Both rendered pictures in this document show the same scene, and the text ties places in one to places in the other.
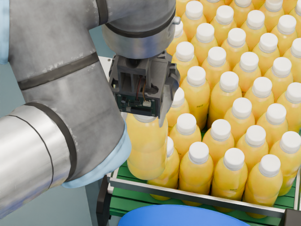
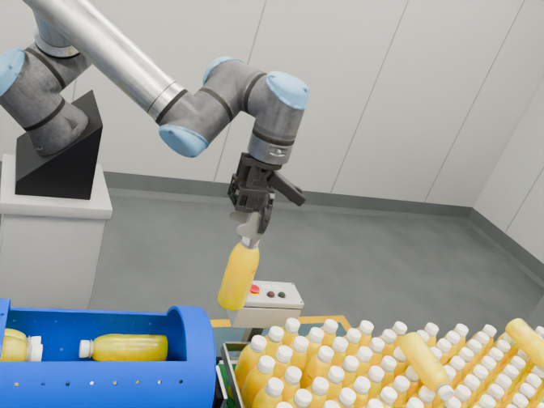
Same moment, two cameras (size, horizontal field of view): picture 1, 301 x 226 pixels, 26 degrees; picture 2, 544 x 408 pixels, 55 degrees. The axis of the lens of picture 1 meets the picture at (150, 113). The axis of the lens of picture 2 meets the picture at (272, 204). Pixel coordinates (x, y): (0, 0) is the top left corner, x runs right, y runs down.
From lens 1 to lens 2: 0.86 m
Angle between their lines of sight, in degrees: 48
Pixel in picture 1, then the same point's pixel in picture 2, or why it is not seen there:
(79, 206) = not seen: outside the picture
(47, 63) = (208, 85)
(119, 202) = not seen: hidden behind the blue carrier
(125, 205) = not seen: hidden behind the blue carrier
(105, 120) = (196, 118)
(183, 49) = (339, 340)
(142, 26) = (258, 127)
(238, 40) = (372, 371)
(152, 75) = (253, 187)
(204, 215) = (206, 326)
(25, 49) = (210, 78)
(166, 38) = (265, 152)
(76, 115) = (190, 101)
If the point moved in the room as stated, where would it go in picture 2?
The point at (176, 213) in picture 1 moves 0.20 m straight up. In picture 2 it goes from (200, 312) to (223, 239)
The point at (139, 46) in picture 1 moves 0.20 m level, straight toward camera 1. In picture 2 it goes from (252, 142) to (159, 135)
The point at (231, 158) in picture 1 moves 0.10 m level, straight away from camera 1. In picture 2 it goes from (272, 382) to (310, 383)
